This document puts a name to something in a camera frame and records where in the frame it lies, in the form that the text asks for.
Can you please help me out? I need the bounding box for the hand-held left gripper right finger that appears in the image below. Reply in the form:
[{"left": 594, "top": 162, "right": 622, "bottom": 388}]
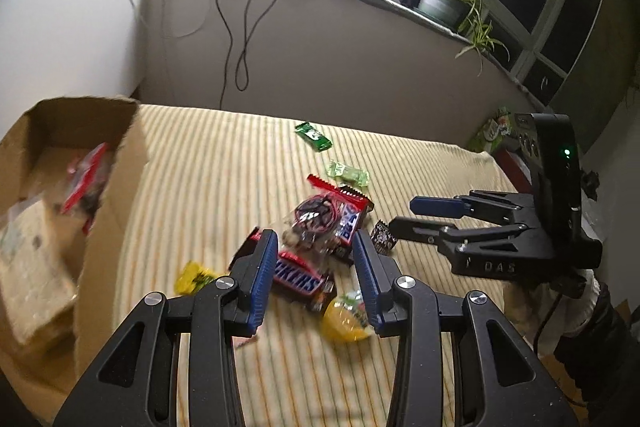
[{"left": 352, "top": 231, "right": 581, "bottom": 427}]

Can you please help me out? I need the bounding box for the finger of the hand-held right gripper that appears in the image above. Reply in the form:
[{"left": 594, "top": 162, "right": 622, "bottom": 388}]
[
  {"left": 389, "top": 216, "right": 540, "bottom": 259},
  {"left": 409, "top": 189, "right": 536, "bottom": 225}
]

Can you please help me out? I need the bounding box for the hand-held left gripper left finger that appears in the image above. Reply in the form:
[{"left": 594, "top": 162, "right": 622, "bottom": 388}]
[{"left": 52, "top": 229, "right": 279, "bottom": 427}]

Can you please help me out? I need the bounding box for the large brown chocolate bar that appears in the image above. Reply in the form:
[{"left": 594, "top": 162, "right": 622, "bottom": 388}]
[{"left": 229, "top": 227, "right": 337, "bottom": 314}]

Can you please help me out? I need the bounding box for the small black patterned candy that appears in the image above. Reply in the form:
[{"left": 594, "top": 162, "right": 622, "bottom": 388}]
[{"left": 371, "top": 219, "right": 399, "bottom": 256}]

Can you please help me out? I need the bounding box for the yellow jelly cup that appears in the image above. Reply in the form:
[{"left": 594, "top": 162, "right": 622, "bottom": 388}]
[{"left": 322, "top": 289, "right": 377, "bottom": 344}]

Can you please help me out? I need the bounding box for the small brown chocolate bar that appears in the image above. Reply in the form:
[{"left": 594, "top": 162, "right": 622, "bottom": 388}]
[{"left": 332, "top": 193, "right": 375, "bottom": 264}]

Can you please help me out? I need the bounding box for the yellow candy packet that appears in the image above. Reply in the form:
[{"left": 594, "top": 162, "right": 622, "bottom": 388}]
[{"left": 175, "top": 261, "right": 222, "bottom": 296}]

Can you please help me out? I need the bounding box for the clear nut bag red edge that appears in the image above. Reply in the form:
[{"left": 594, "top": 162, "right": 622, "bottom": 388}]
[{"left": 281, "top": 174, "right": 370, "bottom": 265}]

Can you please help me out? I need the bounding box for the light green candy packet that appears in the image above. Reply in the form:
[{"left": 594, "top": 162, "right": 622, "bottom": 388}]
[{"left": 325, "top": 159, "right": 371, "bottom": 188}]

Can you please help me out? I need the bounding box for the dark green snack packet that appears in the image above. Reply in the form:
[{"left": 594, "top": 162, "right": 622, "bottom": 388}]
[{"left": 294, "top": 121, "right": 334, "bottom": 153}]

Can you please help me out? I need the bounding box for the brown cardboard box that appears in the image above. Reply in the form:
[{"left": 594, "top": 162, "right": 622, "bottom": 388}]
[{"left": 0, "top": 96, "right": 151, "bottom": 423}]

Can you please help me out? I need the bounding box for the red and clear snack bag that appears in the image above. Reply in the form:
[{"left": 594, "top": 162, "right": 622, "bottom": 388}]
[{"left": 60, "top": 143, "right": 113, "bottom": 234}]

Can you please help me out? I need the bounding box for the person's right forearm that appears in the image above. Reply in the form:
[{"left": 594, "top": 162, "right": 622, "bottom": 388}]
[{"left": 552, "top": 282, "right": 640, "bottom": 410}]

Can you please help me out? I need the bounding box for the person's right hand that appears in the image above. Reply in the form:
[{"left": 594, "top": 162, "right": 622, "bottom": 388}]
[{"left": 504, "top": 269, "right": 598, "bottom": 344}]

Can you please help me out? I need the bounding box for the green and white carton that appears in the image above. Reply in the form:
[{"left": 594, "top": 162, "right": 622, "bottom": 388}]
[{"left": 470, "top": 106, "right": 532, "bottom": 154}]

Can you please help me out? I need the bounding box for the striped tablecloth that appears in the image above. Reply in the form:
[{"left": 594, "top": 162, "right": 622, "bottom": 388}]
[{"left": 75, "top": 103, "right": 568, "bottom": 427}]

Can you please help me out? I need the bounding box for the potted spider plant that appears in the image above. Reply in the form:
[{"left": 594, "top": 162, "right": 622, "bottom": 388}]
[{"left": 400, "top": 0, "right": 512, "bottom": 75}]

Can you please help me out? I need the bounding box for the beige wrapped package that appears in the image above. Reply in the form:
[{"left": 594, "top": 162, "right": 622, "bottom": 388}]
[{"left": 0, "top": 202, "right": 79, "bottom": 349}]

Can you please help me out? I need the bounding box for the window frame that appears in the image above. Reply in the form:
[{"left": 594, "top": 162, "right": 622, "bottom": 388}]
[{"left": 245, "top": 0, "right": 628, "bottom": 108}]

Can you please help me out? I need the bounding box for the black hanging cable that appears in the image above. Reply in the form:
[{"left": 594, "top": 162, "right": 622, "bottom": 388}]
[{"left": 216, "top": 0, "right": 313, "bottom": 110}]

